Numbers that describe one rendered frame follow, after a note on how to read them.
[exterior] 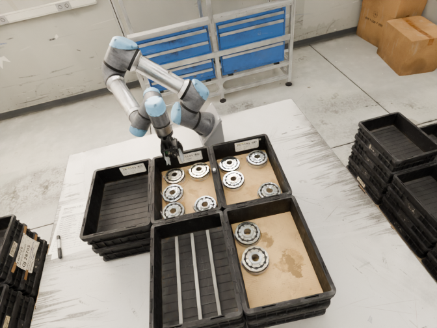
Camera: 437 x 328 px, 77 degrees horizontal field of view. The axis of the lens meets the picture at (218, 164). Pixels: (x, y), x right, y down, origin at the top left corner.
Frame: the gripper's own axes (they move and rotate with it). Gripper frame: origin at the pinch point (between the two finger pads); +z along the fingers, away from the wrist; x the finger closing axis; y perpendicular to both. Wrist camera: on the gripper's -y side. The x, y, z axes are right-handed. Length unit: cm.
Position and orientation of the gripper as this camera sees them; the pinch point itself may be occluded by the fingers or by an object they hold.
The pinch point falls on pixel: (175, 160)
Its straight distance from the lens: 133.7
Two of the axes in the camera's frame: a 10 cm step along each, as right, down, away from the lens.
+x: 9.8, -2.1, 0.1
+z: 1.4, 6.8, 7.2
